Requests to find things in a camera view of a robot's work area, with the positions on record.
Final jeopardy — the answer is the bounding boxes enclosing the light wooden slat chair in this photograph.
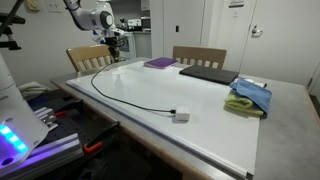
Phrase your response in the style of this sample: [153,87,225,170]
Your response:
[65,43,122,74]

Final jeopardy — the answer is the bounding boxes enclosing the silver door handle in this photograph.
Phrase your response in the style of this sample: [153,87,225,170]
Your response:
[251,24,264,38]

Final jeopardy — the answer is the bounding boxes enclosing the white charger block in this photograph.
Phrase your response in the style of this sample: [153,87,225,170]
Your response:
[174,105,191,122]

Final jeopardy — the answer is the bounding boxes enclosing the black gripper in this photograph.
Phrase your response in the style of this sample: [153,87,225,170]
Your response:
[104,35,121,64]

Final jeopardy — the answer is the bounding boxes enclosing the white wrist camera block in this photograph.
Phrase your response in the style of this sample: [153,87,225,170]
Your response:
[92,28,126,44]

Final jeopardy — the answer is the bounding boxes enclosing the orange-handled black bar clamp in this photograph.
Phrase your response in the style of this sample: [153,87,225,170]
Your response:
[82,120,122,155]

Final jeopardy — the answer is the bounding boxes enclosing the white wall switch plate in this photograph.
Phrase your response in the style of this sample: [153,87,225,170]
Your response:
[46,0,64,14]

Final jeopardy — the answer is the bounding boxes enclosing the black laptop sleeve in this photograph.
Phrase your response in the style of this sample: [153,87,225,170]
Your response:
[178,64,240,86]

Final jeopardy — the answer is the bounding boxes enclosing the blue folded cloth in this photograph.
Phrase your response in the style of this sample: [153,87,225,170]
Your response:
[228,78,273,115]

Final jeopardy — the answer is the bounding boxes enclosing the yellow-green folded cloth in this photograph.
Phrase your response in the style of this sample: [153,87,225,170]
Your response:
[223,89,265,118]

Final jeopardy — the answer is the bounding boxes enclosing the door sign plate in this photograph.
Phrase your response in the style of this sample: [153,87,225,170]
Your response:
[228,0,245,8]

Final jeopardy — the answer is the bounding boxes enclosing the dark microwave oven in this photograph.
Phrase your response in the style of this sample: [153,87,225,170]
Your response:
[139,16,152,30]

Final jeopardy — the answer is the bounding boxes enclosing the thin black charging cable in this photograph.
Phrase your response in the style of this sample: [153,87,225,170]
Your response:
[90,61,177,115]

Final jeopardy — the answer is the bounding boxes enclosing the brown wooden slat chair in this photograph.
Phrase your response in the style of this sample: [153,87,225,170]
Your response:
[171,45,228,70]

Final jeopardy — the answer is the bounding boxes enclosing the aluminium frame rail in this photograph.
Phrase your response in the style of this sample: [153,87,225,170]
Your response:
[0,132,84,179]

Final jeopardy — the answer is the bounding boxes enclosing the beige wall thermostat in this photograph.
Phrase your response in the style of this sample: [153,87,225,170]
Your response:
[23,0,42,13]

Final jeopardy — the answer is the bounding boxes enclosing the purple notebook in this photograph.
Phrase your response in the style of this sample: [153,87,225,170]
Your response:
[143,56,179,70]

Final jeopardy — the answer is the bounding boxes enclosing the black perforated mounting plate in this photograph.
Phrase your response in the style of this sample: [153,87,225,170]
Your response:
[28,88,114,148]

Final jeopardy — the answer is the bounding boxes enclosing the white whiteboard marker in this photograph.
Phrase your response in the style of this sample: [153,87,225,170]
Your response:
[238,77,268,88]

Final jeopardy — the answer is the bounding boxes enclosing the large white whiteboard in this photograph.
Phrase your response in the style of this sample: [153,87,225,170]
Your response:
[65,59,262,180]

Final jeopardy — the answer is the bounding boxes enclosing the grey towel on stove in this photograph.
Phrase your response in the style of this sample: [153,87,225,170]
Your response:
[119,36,130,53]

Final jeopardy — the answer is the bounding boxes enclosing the white bundled cloth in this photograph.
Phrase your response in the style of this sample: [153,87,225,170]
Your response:
[18,81,51,100]

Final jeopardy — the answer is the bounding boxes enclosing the red-handled black bar clamp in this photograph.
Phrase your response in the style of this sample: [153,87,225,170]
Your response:
[51,110,68,118]

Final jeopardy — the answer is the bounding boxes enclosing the black camera on mount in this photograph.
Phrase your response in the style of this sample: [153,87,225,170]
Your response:
[0,11,26,51]

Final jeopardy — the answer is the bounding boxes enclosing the silver metal bracket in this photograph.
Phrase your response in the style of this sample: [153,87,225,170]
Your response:
[33,106,59,133]

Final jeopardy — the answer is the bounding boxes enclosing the white kitchen stove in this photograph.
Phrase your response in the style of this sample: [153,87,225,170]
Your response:
[119,30,137,61]

